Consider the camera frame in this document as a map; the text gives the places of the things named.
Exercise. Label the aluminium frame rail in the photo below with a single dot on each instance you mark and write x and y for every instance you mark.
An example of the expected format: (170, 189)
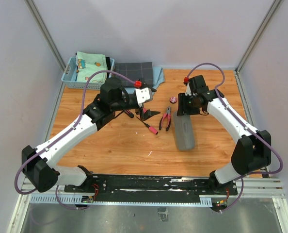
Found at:
(249, 187)

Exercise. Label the dark grey checked cloth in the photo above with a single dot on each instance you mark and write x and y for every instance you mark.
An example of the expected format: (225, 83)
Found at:
(136, 71)

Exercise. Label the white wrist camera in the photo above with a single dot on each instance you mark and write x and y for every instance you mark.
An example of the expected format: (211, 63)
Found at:
(143, 95)
(188, 91)

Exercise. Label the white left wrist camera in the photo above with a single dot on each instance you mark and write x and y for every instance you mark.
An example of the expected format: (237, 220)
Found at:
(143, 95)

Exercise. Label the mint patterned cloth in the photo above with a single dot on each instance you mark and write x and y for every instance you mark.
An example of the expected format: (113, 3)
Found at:
(88, 64)

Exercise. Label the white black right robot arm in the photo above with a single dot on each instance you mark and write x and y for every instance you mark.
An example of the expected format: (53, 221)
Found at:
(251, 152)

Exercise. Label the blue slotted cable duct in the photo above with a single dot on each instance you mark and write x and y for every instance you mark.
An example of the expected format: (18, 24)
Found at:
(78, 200)

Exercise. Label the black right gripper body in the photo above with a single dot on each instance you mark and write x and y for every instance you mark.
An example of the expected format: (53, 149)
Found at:
(187, 104)

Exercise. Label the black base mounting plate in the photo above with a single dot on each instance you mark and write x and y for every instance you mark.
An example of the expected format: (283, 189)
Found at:
(163, 196)

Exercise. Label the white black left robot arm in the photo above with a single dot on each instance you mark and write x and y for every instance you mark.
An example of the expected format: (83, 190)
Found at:
(40, 163)

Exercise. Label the black cloth in basket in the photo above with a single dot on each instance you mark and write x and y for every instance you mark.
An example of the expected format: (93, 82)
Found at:
(108, 63)

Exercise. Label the light blue folded cloth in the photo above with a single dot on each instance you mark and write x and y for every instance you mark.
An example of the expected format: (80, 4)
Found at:
(158, 76)

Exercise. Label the pink black pliers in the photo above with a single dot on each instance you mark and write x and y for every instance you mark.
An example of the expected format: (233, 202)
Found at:
(166, 116)

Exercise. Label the grey plastic tool case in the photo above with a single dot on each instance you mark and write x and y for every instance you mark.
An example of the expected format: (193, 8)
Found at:
(184, 134)

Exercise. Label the blue plastic basket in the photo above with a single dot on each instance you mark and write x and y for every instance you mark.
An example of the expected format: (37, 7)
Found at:
(69, 77)

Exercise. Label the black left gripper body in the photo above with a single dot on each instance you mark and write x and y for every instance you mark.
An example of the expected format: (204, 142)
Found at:
(140, 110)

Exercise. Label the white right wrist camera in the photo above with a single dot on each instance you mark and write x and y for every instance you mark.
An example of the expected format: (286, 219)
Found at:
(188, 91)

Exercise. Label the pink utility knife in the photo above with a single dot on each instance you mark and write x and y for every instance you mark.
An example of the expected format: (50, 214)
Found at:
(129, 113)

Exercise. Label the pink screwdriver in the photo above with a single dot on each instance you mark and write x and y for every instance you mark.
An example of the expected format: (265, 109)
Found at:
(151, 129)

